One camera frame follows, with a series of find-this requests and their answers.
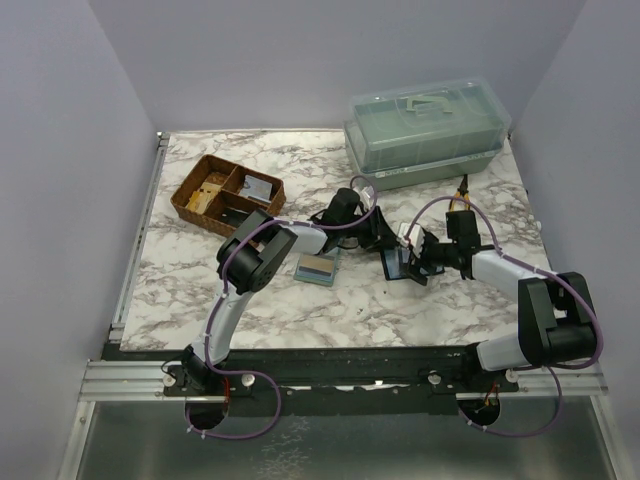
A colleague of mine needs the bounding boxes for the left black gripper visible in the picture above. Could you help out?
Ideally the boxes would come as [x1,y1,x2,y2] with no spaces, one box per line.
[338,207,402,252]

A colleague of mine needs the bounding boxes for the black leather card holder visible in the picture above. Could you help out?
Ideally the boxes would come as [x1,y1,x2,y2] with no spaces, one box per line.
[380,247,414,281]

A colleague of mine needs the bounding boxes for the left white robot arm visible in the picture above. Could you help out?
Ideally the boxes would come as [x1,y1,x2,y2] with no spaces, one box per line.
[181,188,399,395]

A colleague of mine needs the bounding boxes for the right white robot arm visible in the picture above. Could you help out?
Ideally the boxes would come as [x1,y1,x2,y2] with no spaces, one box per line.
[398,210,599,392]

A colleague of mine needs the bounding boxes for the gold cards in basket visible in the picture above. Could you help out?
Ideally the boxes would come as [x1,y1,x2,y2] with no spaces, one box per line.
[186,182,221,214]

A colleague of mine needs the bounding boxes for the green plastic storage box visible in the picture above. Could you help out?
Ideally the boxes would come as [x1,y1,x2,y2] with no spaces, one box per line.
[343,78,511,191]

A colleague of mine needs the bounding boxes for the black item in basket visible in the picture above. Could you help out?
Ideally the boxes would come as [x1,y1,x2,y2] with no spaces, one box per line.
[219,207,250,228]

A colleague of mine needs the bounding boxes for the brown woven divided basket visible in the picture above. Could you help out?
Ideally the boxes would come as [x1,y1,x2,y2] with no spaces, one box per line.
[170,154,286,237]

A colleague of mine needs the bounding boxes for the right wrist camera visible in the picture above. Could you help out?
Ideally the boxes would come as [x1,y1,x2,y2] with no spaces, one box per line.
[397,222,427,257]

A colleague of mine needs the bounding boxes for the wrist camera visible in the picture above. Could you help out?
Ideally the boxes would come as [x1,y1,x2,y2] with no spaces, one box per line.
[355,186,377,209]
[397,222,427,257]

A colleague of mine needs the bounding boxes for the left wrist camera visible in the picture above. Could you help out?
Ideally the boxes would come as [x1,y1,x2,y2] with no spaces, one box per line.
[355,186,377,209]

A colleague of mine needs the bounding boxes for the yellow handled pliers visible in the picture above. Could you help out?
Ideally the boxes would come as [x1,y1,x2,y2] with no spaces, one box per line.
[448,174,471,212]

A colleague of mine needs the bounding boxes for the black metal base rail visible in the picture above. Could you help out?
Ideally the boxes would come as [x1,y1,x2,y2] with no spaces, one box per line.
[101,344,519,417]

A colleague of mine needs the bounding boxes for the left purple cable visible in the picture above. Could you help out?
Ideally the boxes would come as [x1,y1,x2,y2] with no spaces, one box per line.
[202,175,379,441]

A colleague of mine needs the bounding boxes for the purple cable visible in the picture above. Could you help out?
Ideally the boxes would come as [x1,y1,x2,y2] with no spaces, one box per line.
[407,197,604,436]
[202,175,379,441]

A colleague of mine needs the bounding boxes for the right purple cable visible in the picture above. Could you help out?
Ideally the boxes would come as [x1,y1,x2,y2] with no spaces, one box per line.
[407,197,604,436]

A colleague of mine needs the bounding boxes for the aluminium frame rail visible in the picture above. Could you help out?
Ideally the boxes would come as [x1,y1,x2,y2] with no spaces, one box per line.
[107,132,171,344]

